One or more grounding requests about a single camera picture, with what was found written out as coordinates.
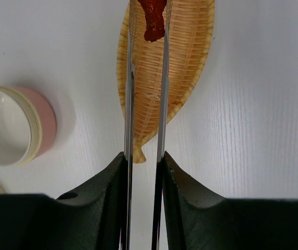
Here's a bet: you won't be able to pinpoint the red toy chicken drumstick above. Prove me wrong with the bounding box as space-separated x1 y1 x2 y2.
138 0 167 42

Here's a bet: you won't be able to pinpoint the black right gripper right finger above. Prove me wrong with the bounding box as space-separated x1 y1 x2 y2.
163 154 298 249

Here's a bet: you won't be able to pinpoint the metal food tongs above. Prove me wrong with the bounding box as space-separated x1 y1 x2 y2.
121 1 172 249

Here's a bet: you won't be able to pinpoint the pink lunch bowl white inside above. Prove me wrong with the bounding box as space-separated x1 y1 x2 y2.
0 86 57 166

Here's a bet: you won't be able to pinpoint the fish-shaped woven bamboo tray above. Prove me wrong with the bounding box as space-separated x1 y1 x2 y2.
116 0 215 164

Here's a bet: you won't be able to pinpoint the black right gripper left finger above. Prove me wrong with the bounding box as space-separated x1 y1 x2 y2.
0 153 123 249

